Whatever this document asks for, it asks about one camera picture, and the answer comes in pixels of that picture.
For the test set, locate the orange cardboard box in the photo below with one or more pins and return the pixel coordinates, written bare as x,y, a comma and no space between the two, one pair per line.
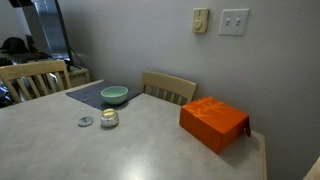
213,125

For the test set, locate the mint green bowl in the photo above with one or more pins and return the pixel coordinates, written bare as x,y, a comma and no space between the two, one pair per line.
114,95

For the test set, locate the round silver metal lid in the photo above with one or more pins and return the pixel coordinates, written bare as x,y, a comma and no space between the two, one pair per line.
85,121

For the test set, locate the light wooden slat-back chair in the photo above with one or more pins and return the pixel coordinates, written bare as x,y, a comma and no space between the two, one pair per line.
168,83
31,69

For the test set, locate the silver metal stand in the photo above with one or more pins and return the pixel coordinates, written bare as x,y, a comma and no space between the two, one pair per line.
50,30

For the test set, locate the light wooden side cabinet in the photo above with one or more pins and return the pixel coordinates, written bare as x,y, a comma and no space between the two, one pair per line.
78,76

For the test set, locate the dark grey cloth placemat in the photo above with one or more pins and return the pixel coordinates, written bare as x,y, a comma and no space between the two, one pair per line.
87,94

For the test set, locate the beige wooden furniture corner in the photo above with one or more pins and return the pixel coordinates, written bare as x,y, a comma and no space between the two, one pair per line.
314,171

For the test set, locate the black bag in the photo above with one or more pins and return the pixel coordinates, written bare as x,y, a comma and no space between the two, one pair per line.
14,45

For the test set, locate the beige wall thermostat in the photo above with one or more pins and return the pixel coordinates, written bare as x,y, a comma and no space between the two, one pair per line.
200,20

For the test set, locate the white double light switch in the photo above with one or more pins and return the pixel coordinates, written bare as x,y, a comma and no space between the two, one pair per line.
234,21

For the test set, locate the small glass candle jar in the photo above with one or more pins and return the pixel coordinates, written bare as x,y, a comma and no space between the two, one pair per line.
109,118

